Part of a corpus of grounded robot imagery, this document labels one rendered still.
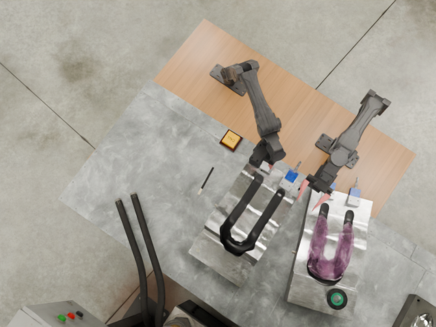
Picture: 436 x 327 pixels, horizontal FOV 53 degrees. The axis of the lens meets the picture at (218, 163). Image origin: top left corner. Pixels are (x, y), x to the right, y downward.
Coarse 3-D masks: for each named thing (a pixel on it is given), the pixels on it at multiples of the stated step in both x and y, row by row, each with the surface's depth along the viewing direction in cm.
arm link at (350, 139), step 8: (368, 96) 161; (368, 104) 159; (376, 104) 159; (384, 104) 159; (360, 112) 160; (368, 112) 158; (376, 112) 159; (360, 120) 158; (368, 120) 158; (352, 128) 157; (360, 128) 157; (344, 136) 156; (352, 136) 156; (360, 136) 156; (336, 144) 156; (344, 144) 156; (352, 144) 155; (352, 152) 155
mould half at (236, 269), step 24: (240, 192) 187; (264, 192) 186; (288, 192) 186; (216, 216) 180; (240, 216) 182; (216, 240) 184; (240, 240) 177; (264, 240) 178; (216, 264) 182; (240, 264) 182
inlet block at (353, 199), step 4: (356, 180) 190; (356, 184) 189; (352, 188) 188; (356, 188) 189; (352, 192) 188; (356, 192) 188; (360, 192) 188; (348, 196) 187; (352, 196) 186; (356, 196) 187; (348, 200) 185; (352, 200) 185; (356, 200) 185; (360, 200) 185; (348, 204) 187; (352, 204) 185; (356, 204) 185
